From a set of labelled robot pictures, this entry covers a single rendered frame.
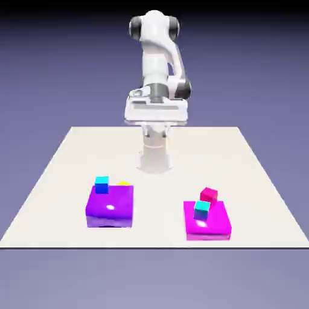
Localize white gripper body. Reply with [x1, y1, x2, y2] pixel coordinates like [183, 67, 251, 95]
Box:
[124, 95, 189, 127]

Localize small cyan cube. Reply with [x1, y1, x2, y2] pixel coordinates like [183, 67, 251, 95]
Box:
[193, 200, 211, 221]
[94, 176, 110, 195]

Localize small crimson cube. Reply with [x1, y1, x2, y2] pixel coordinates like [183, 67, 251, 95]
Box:
[199, 186, 218, 209]

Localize large purple box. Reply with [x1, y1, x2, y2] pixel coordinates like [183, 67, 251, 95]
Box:
[85, 184, 135, 229]

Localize large magenta box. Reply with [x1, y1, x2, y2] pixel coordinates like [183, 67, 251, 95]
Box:
[183, 200, 233, 241]

